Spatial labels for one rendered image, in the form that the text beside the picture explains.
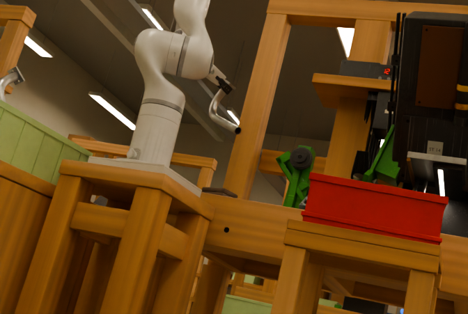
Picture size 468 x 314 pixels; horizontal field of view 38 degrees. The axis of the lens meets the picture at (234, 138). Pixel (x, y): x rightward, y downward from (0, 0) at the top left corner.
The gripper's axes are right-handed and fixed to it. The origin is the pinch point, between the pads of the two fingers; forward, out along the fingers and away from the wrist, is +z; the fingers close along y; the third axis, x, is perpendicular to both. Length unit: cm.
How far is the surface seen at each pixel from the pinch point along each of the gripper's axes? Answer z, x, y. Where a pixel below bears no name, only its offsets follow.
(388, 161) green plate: 10, -11, -80
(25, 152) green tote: -66, 59, -44
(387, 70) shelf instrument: 22, -44, -41
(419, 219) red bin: -26, 5, -130
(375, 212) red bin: -31, 10, -123
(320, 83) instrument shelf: 12.3, -24.0, -27.5
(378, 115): 24, -27, -50
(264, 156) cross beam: 28.2, 9.2, -13.7
